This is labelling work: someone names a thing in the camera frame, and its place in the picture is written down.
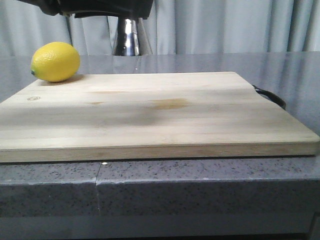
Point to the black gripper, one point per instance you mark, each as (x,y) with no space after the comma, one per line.
(131,9)

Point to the steel double-cone jigger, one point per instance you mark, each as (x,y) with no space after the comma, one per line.
(126,41)

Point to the grey pleated curtain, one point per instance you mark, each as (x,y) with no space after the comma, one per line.
(173,27)

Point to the yellow lemon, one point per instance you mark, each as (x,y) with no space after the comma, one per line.
(55,62)

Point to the light wooden cutting board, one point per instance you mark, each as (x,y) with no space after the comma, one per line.
(147,116)

